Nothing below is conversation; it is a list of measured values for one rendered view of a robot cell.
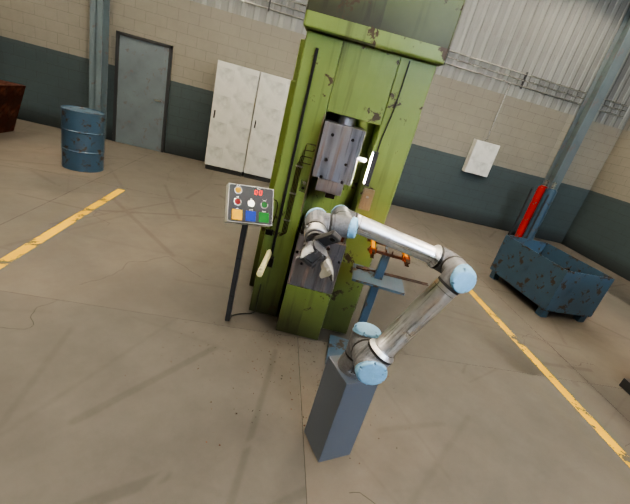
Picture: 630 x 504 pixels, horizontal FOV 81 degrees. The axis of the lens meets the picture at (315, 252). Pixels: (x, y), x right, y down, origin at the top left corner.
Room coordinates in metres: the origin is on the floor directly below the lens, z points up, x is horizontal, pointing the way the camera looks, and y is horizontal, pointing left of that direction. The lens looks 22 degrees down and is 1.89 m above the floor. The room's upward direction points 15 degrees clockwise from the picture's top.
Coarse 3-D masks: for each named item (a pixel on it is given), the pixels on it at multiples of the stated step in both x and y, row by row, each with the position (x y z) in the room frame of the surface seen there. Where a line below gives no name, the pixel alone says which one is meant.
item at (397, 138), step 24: (408, 72) 2.90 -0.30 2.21; (432, 72) 2.91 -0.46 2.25; (408, 96) 2.90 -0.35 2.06; (384, 120) 2.90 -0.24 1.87; (408, 120) 2.91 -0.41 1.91; (384, 144) 2.90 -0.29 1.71; (408, 144) 2.91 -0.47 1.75; (384, 168) 2.90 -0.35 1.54; (360, 192) 2.90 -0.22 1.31; (384, 192) 2.91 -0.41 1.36; (384, 216) 2.91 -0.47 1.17; (360, 240) 2.90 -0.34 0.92; (360, 264) 2.91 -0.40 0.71; (336, 288) 2.90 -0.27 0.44; (360, 288) 2.91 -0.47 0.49; (336, 312) 2.90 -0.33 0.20
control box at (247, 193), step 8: (232, 184) 2.56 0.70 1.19; (240, 184) 2.59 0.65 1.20; (232, 192) 2.53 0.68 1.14; (240, 192) 2.56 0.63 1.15; (248, 192) 2.59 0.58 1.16; (264, 192) 2.66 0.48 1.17; (272, 192) 2.69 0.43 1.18; (232, 200) 2.51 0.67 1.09; (240, 200) 2.54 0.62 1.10; (248, 200) 2.57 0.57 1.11; (256, 200) 2.60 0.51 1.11; (264, 200) 2.63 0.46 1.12; (272, 200) 2.66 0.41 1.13; (232, 208) 2.48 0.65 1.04; (240, 208) 2.51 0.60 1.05; (248, 208) 2.54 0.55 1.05; (256, 208) 2.57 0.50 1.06; (264, 208) 2.60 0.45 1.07; (272, 208) 2.64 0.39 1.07; (256, 216) 2.55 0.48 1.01; (272, 216) 2.61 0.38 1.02; (248, 224) 2.54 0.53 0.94; (256, 224) 2.53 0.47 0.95; (264, 224) 2.56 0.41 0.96
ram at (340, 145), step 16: (336, 128) 2.74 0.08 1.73; (352, 128) 2.75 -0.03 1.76; (320, 144) 2.74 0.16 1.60; (336, 144) 2.75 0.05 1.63; (352, 144) 2.75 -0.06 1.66; (320, 160) 2.74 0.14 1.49; (336, 160) 2.75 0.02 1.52; (352, 160) 2.75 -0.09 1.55; (336, 176) 2.75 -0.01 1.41; (352, 176) 2.75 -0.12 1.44
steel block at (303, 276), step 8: (304, 216) 3.17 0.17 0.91; (304, 240) 2.68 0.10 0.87; (344, 240) 2.82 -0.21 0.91; (296, 248) 2.68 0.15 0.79; (336, 248) 2.69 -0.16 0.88; (344, 248) 2.70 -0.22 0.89; (296, 256) 2.68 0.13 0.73; (296, 264) 2.68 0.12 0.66; (304, 264) 2.69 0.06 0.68; (336, 264) 2.70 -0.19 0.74; (296, 272) 2.68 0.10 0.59; (304, 272) 2.69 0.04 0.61; (312, 272) 2.69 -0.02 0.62; (336, 272) 2.70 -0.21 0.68; (288, 280) 2.68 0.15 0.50; (296, 280) 2.68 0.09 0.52; (304, 280) 2.69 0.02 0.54; (312, 280) 2.69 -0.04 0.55; (320, 280) 2.69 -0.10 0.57; (328, 280) 2.70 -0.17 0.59; (312, 288) 2.69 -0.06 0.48; (320, 288) 2.69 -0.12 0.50; (328, 288) 2.70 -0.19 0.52
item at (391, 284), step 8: (352, 272) 2.60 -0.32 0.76; (360, 272) 2.61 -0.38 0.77; (368, 272) 2.65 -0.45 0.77; (352, 280) 2.46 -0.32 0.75; (360, 280) 2.46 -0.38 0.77; (368, 280) 2.50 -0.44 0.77; (376, 280) 2.54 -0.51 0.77; (384, 280) 2.58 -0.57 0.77; (392, 280) 2.62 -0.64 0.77; (400, 280) 2.66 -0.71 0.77; (384, 288) 2.45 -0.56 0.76; (392, 288) 2.48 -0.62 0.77; (400, 288) 2.51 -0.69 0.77
